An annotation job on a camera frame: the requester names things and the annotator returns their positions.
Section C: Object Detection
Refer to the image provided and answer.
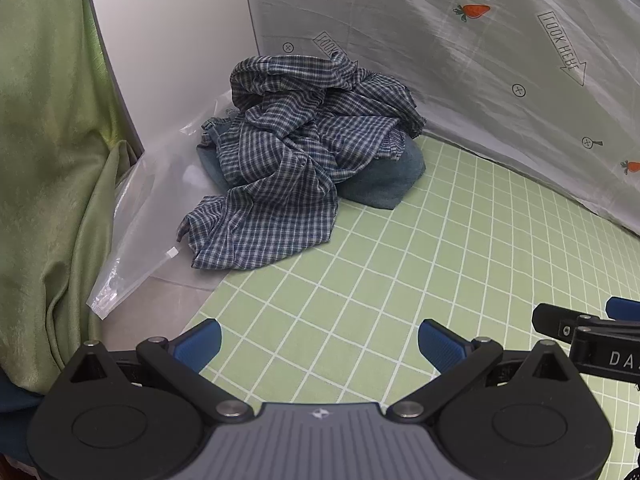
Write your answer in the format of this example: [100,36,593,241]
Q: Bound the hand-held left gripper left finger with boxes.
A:
[62,317,256,422]

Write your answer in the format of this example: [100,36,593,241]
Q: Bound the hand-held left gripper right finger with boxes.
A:
[385,318,581,423]

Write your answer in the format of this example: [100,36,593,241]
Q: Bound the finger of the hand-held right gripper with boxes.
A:
[531,302,640,387]
[605,297,640,322]

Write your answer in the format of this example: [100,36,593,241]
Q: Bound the blue plaid shirt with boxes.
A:
[176,52,427,272]

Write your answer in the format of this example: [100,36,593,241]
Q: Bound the green grid mat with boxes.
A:
[197,132,640,480]

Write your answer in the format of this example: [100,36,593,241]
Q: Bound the clear plastic bag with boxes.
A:
[86,90,236,321]

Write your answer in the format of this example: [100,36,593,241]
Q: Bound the blue denim jeans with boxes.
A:
[196,116,427,211]

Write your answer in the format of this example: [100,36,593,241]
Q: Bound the dark blue cloth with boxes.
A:
[0,372,46,466]

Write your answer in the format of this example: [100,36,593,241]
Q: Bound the green curtain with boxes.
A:
[0,0,146,396]

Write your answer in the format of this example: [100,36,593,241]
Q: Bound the white carrot print curtain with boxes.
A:
[240,0,640,238]

